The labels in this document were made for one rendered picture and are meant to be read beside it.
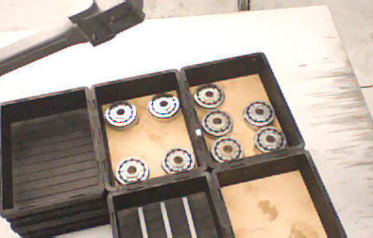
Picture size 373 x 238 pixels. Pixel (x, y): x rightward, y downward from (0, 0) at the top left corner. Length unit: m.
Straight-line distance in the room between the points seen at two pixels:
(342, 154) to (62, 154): 0.94
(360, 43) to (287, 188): 1.76
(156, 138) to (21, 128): 0.45
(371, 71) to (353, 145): 1.26
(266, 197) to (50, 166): 0.68
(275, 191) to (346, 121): 0.48
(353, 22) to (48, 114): 2.14
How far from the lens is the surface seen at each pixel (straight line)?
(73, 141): 1.61
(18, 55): 1.19
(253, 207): 1.45
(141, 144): 1.56
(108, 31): 1.12
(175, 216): 1.43
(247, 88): 1.69
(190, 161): 1.48
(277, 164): 1.45
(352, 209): 1.66
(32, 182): 1.57
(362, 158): 1.76
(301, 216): 1.46
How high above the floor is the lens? 2.15
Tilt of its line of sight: 55 degrees down
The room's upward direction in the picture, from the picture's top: 2 degrees counter-clockwise
